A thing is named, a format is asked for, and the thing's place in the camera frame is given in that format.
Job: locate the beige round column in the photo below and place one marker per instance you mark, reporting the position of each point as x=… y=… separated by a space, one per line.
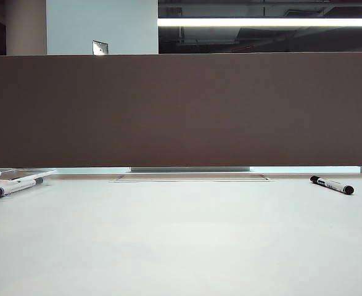
x=26 y=27

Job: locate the silver wall plate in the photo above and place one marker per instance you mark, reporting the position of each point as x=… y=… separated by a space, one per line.
x=100 y=47

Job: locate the clear plastic packaging box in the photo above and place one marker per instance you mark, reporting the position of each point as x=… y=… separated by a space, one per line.
x=14 y=174

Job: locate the black capped white marker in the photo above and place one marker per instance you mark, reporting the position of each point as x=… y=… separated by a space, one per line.
x=331 y=185

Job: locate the brown desk divider panel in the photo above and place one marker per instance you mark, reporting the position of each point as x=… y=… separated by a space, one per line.
x=180 y=108

